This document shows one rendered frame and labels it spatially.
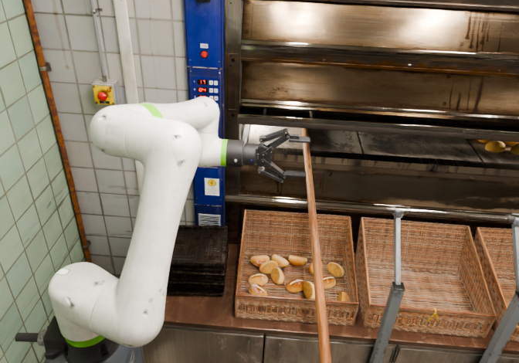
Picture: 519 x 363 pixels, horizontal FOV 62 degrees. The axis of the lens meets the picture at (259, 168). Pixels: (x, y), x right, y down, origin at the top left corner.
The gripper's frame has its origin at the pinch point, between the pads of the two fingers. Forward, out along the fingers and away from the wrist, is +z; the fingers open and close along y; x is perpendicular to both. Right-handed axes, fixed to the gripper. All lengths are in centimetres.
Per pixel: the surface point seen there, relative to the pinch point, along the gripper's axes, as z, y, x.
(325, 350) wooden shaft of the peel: 6, 29, 52
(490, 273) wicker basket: 96, 73, -27
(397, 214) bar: 42, 34, -16
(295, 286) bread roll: 4, 86, -22
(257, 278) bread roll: -14, 85, -25
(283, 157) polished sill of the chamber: -5, 33, -55
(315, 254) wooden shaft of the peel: 5.9, 28.6, 15.9
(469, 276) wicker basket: 90, 81, -31
